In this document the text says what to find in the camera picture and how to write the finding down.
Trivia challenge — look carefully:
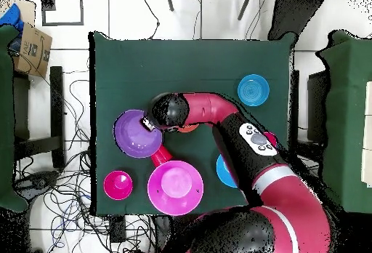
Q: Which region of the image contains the orange bowl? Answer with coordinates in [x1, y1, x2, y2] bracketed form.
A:
[177, 123, 201, 134]

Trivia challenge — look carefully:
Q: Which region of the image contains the red cup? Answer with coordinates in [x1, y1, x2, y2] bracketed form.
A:
[150, 144, 174, 167]

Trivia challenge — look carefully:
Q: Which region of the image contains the wide purple bowl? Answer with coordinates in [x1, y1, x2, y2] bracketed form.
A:
[113, 109, 163, 159]

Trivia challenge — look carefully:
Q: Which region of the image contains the deep blue bowl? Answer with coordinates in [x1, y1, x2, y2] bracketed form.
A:
[215, 153, 238, 189]

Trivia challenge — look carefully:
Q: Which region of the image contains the large pink bowl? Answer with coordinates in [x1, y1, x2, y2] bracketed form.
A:
[147, 160, 204, 217]

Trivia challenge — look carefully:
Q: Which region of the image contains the flat-bottomed blue bowl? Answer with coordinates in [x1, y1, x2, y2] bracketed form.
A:
[237, 73, 270, 108]

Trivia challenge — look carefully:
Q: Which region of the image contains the ribbed pink-red cup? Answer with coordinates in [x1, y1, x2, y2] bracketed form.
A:
[262, 131, 278, 148]

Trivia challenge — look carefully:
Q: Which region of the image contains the dark green table cloth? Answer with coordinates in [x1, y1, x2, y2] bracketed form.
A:
[88, 31, 299, 216]

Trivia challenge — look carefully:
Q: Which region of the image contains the small crimson bowl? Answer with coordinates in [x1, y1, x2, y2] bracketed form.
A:
[103, 170, 134, 201]

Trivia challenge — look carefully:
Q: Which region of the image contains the black wooden bench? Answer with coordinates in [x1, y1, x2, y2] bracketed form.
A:
[12, 65, 66, 169]

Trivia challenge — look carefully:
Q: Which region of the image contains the grey black equipment base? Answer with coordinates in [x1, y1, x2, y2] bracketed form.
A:
[14, 169, 60, 198]

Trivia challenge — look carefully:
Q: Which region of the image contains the person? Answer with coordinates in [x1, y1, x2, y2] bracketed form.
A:
[267, 0, 328, 42]

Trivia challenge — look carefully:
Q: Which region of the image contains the green cloth covered table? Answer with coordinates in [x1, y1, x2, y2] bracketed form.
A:
[315, 30, 372, 214]
[0, 24, 28, 213]

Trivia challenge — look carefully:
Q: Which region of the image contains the cardboard box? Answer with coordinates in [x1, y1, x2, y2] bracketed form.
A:
[12, 23, 53, 79]

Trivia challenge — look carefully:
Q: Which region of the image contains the white box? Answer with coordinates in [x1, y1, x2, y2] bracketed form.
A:
[360, 80, 372, 188]

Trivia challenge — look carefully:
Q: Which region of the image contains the blue bag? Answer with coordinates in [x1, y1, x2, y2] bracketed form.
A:
[0, 2, 25, 33]

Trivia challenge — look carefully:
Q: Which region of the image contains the black floor cable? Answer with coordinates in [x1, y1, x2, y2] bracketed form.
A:
[141, 0, 161, 41]

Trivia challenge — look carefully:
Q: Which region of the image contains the black square floor frame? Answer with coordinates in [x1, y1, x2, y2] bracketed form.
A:
[41, 0, 84, 27]

